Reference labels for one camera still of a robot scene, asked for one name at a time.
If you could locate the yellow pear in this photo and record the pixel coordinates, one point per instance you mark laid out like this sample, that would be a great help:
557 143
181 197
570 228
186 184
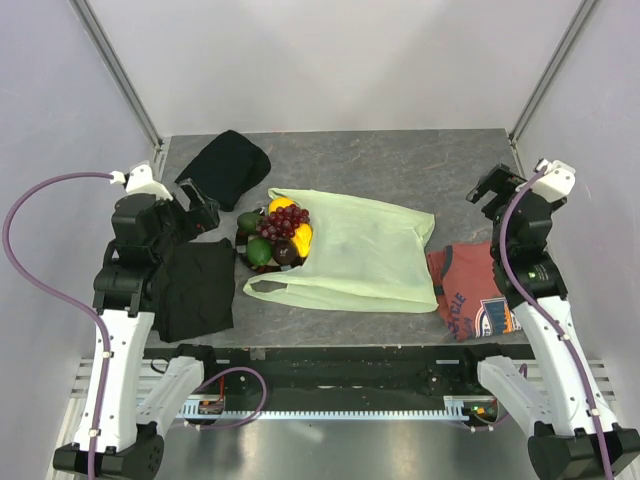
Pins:
302 239

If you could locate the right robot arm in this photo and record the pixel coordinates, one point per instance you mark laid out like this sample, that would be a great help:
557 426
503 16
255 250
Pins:
572 432

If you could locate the aluminium frame post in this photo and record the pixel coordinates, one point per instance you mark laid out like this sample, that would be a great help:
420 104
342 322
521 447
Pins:
98 35
567 42

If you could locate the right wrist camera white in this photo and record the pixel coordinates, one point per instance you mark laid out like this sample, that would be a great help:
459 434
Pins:
556 182

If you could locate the right aluminium frame post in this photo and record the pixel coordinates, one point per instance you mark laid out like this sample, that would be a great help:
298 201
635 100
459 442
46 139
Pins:
567 42

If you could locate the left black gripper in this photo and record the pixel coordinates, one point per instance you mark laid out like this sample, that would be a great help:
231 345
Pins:
202 217

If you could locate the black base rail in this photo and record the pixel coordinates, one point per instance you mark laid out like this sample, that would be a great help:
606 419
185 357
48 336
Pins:
427 370

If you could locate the green avocado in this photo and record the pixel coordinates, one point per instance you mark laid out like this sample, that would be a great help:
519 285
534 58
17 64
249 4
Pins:
259 251
249 222

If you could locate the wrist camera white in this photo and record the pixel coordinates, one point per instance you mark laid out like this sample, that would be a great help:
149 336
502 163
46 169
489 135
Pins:
556 182
140 180

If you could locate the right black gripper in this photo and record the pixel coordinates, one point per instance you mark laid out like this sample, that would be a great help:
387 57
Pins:
503 181

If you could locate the left aluminium frame post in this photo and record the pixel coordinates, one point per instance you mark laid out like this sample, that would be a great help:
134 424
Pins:
98 35

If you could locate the black cloth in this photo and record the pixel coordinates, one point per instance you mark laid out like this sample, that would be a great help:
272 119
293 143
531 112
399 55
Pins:
198 298
227 168

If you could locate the light green plastic bag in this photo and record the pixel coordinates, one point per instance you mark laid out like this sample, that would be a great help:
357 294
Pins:
365 256

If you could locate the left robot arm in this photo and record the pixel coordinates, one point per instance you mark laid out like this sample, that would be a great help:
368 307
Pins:
119 436

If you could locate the patterned round plate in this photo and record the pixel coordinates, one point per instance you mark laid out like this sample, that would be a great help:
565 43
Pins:
241 241

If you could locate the yellow lemon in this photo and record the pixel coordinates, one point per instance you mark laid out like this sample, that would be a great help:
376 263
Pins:
280 202

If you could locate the red printed t-shirt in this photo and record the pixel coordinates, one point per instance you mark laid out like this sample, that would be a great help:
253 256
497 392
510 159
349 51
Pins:
468 298

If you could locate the black cloth back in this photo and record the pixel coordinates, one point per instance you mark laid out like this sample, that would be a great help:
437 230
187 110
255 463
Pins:
227 168

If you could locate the purple grape bunch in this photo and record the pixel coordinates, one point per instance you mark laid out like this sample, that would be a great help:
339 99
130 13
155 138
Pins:
282 221

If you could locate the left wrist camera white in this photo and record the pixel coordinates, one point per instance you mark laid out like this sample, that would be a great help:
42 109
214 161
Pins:
140 180

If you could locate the black cloth front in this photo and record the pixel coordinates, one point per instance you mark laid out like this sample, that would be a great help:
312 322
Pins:
198 298

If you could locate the grey cable duct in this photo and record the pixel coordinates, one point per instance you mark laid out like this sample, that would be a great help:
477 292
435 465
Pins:
454 408

